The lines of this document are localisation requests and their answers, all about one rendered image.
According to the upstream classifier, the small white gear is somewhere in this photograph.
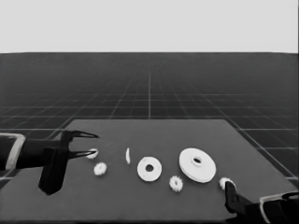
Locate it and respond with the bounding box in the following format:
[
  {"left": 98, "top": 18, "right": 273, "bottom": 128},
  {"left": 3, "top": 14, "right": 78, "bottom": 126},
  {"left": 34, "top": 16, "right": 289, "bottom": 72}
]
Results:
[
  {"left": 86, "top": 147, "right": 99, "bottom": 161},
  {"left": 93, "top": 161, "right": 107, "bottom": 176},
  {"left": 168, "top": 175, "right": 184, "bottom": 193},
  {"left": 219, "top": 176, "right": 236, "bottom": 191}
]

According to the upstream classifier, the white round carrier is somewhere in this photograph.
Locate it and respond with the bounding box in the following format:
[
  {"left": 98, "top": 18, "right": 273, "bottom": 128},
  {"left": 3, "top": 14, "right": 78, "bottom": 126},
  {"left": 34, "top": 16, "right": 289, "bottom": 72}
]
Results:
[{"left": 136, "top": 156, "right": 163, "bottom": 183}]

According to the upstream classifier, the large thick white disc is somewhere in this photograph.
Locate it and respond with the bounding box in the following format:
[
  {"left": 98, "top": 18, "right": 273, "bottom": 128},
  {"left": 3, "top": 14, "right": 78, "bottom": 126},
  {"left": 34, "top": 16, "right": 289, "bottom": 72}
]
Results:
[{"left": 178, "top": 147, "right": 217, "bottom": 184}]

